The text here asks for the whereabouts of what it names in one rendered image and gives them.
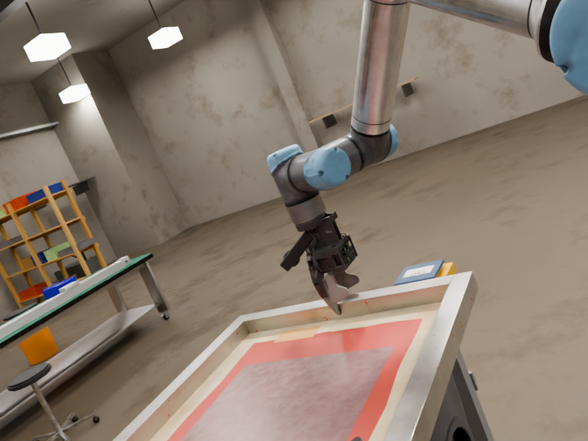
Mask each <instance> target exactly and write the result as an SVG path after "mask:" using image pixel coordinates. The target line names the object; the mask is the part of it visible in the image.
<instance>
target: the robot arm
mask: <svg viewBox="0 0 588 441"><path fill-rule="evenodd" d="M358 1H364V4H363V12H362V21H361V29H360V45H359V54H358V62H357V71H356V79H355V88H354V96H353V112H352V120H351V128H350V133H349V134H348V135H346V136H343V137H342V138H339V139H337V140H335V141H333V142H331V143H329V144H327V145H324V146H322V147H320V148H318V149H316V150H313V151H310V152H307V153H304V152H303V151H302V150H301V148H300V146H299V145H297V144H293V145H291V146H288V147H285V148H283V149H281V150H278V151H276V152H274V153H272V154H270V155H269V156H268V158H267V163H268V166H269V169H270V171H271V176H272V177H273V179H274V180H275V182H276V186H277V188H278V190H279V192H280V194H281V196H282V199H283V202H284V204H285V206H286V209H287V211H288V213H289V216H290V218H291V220H292V223H293V224H296V225H295V226H296V229H297V231H298V232H303V231H304V232H303V234H302V235H301V236H300V238H299V239H298V240H297V242H296V243H295V245H294V246H293V247H292V249H291V250H289V251H287V252H286V253H285V254H284V256H283V260H282V262H281V263H280V266H281V267H282V268H283V269H285V270H286V271H289V270H290V269H291V268H292V267H295V266H297V265H298V264H299V262H300V257H301V255H302V254H303V253H304V252H306V261H307V264H308V267H309V268H308V269H309V271H310V274H311V280H312V282H313V285H314V287H315V289H316V290H317V292H318V294H319V295H320V296H321V297H322V298H323V299H324V301H325V302H326V303H327V305H328V306H329V307H330V308H331V309H332V310H333V311H334V312H335V313H336V314H337V315H340V314H341V313H340V308H339V306H338V304H337V303H338V302H340V301H342V300H344V299H345V298H348V297H349V291H348V289H349V288H351V287H352V286H354V285H356V284H357V283H358V282H359V281H360V279H359V278H358V276H356V275H354V274H349V273H347V272H346V270H347V268H348V267H349V266H350V264H351V263H352V262H353V261H354V259H355V258H356V256H358V254H357V252H356V249H355V247H354V244H353V242H352V239H351V237H350V234H344V233H342V234H341V233H340V231H339V228H338V226H337V223H336V221H335V220H336V219H337V218H338V215H337V214H336V212H335V211H334V212H331V213H327V212H326V207H325V204H324V202H323V200H322V198H321V196H320V193H319V191H320V190H322V191H326V190H332V189H334V188H336V187H339V186H342V185H343V184H345V183H346V181H347V179H348V178H349V177H351V176H353V175H354V174H356V173H358V172H360V171H362V170H364V169H366V168H368V167H369V166H371V165H374V164H376V163H380V162H381V161H383V160H384V159H386V158H387V157H388V156H390V155H392V154H393V153H394V152H395V151H396V149H397V147H398V144H399V139H398V138H397V132H396V129H395V128H394V126H393V125H392V124H391V119H392V114H393V108H394V103H395V98H396V88H397V82H398V77H399V72H400V66H401V61H402V56H403V47H404V41H405V36H406V31H407V25H408V20H409V14H410V5H411V4H417V5H420V6H423V7H426V8H429V9H432V10H435V11H440V12H443V13H446V14H449V15H453V16H455V17H458V18H463V19H467V20H470V21H473V22H476V23H479V24H482V25H487V26H490V27H493V28H496V29H499V30H503V31H505V32H511V33H513V34H516V35H520V36H523V37H526V38H529V39H533V40H534V41H535V46H536V49H537V51H538V53H539V55H540V57H541V58H543V59H544V60H547V61H549V62H552V63H555V65H556V67H560V68H561V69H562V71H563V72H564V75H563V77H564V78H565V79H566V80H567V81H568V82H569V83H570V84H571V85H572V86H573V87H574V88H575V89H577V90H578V91H580V92H582V93H584V94H586V95H588V0H358ZM343 234H344V235H343ZM310 244H311V245H310ZM325 273H327V275H326V276H324V274H325Z"/></svg>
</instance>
